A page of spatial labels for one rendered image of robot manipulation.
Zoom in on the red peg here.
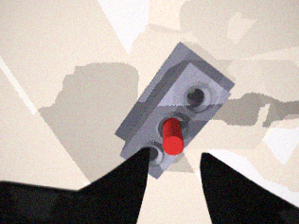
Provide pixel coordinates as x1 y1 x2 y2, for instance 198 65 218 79
163 118 185 156

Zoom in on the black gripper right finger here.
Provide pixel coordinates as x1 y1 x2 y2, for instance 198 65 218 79
200 152 299 224

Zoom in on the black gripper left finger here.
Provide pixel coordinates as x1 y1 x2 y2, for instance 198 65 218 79
0 147 150 224

